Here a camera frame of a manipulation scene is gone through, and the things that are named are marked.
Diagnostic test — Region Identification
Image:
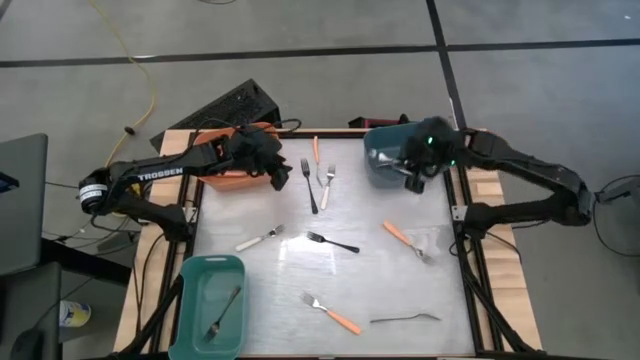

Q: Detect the grey flat panel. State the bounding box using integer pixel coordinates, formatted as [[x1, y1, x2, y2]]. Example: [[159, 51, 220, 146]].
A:
[[0, 132, 49, 277]]

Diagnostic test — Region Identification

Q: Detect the yellow power cable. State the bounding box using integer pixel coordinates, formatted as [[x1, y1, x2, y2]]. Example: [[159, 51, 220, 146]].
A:
[[87, 0, 157, 169]]

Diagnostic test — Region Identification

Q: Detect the red and black tool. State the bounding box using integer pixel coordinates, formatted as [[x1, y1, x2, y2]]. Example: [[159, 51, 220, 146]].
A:
[[348, 113, 426, 130]]

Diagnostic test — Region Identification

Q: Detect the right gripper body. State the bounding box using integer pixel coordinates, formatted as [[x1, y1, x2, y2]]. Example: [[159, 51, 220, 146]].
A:
[[402, 116, 454, 179]]

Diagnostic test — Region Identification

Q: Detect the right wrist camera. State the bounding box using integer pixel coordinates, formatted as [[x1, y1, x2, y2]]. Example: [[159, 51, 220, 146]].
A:
[[403, 171, 427, 195]]

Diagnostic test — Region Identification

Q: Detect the orange-handled metal fork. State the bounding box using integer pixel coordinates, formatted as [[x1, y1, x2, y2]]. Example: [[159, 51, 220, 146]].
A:
[[312, 135, 325, 188], [298, 290, 363, 337], [381, 219, 437, 266]]

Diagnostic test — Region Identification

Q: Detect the black cable loop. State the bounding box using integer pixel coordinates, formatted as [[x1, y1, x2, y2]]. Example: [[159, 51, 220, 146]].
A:
[[592, 173, 640, 259]]

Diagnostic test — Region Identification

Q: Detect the black desk board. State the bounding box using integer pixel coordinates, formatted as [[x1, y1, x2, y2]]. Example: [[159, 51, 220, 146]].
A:
[[39, 238, 132, 287]]

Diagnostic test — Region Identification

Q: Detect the orange plastic bin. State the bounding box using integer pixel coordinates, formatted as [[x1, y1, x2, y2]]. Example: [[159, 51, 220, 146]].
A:
[[192, 122, 282, 193]]

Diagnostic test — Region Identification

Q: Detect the white yellow blue can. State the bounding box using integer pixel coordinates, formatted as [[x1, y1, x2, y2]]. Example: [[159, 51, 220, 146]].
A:
[[58, 299, 93, 329]]

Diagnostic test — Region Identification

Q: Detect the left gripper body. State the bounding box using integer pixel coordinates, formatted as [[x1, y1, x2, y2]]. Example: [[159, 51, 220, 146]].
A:
[[223, 124, 284, 177]]

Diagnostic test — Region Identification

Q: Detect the dark blue plastic bin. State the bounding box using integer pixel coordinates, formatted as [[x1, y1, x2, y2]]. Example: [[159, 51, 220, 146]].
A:
[[362, 122, 454, 190]]

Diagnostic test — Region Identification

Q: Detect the small blue item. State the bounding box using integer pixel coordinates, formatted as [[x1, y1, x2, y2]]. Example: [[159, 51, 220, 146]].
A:
[[0, 171, 20, 195]]

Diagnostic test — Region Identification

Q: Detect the grey floor device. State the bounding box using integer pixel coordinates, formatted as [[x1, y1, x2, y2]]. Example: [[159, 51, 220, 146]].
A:
[[594, 177, 640, 205]]

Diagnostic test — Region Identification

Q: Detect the black aluminium table frame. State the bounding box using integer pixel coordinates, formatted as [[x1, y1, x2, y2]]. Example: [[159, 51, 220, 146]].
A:
[[117, 128, 546, 360]]

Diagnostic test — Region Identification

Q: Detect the teal plastic bin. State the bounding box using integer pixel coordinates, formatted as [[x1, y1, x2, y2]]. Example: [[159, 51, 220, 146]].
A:
[[168, 253, 250, 360]]

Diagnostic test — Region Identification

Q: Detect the dark grey panel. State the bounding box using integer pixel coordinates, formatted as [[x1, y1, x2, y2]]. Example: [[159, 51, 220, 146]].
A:
[[0, 262, 62, 360]]

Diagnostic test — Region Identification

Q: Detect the black computer mouse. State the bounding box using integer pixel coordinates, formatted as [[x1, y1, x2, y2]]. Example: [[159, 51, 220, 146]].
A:
[[9, 327, 45, 360]]

